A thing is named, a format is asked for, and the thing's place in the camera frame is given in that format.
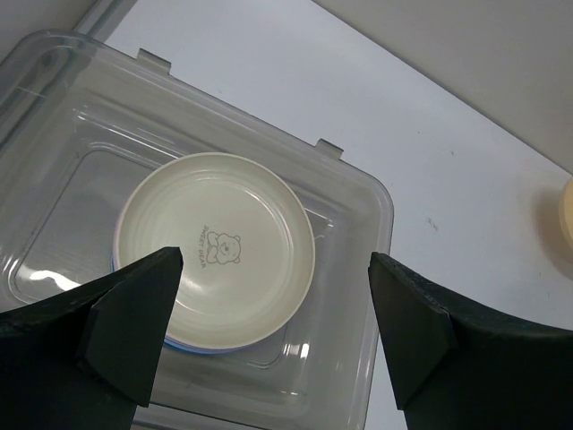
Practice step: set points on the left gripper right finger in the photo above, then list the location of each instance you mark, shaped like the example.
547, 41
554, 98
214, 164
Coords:
457, 364

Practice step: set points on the blue plastic plate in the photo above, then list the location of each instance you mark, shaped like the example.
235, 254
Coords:
217, 297

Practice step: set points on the clear plastic bin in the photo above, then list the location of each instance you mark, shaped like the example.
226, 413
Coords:
81, 125

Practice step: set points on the cream plastic plate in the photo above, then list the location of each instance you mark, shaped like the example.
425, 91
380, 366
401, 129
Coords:
247, 245

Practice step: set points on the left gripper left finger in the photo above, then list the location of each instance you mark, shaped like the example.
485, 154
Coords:
87, 358

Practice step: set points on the pink plastic plate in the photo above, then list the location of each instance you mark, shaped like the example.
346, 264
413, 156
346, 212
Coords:
115, 259

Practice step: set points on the orange plastic plate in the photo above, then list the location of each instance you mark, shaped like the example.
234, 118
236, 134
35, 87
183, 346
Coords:
566, 212

